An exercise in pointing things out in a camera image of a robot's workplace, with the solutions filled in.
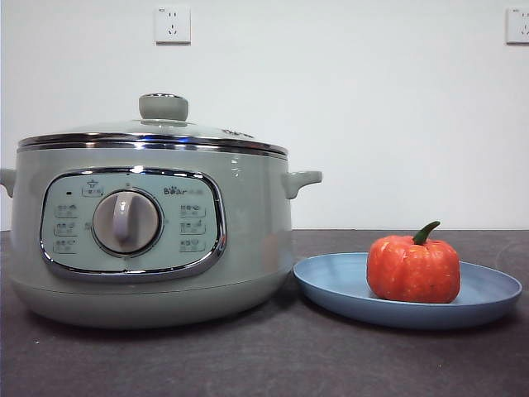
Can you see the glass lid with green knob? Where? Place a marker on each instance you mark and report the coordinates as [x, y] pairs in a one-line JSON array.
[[163, 108]]

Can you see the orange pumpkin with green stem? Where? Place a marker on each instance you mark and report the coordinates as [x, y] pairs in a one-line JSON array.
[[413, 273]]

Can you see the pale green electric steamer pot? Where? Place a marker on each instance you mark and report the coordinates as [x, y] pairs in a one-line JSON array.
[[248, 231]]

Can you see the blue round plate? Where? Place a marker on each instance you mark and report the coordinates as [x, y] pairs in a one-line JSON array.
[[330, 285]]

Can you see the white wall socket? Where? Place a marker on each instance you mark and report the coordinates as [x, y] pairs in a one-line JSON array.
[[519, 25], [172, 25]]

